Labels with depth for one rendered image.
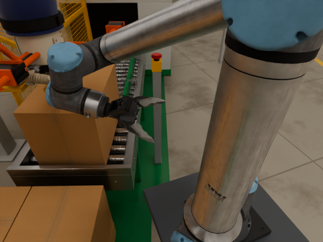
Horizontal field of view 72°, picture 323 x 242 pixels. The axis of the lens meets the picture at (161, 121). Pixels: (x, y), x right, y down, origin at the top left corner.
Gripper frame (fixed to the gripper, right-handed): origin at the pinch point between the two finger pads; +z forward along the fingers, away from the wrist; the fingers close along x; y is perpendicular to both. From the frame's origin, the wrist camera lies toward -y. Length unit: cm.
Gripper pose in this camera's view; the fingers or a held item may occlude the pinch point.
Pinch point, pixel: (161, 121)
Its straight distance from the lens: 73.5
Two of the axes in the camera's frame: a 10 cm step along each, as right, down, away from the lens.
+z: 9.6, 2.7, 0.9
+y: -1.7, 2.9, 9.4
